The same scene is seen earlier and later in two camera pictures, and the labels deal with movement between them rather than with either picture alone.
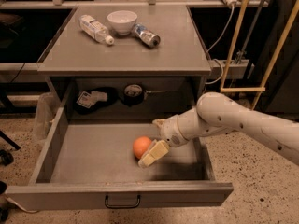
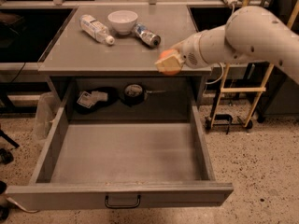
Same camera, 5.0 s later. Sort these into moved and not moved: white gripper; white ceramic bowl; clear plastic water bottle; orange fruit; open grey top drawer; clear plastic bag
Moved: orange fruit; white gripper
Not moved: white ceramic bowl; clear plastic bag; clear plastic water bottle; open grey top drawer
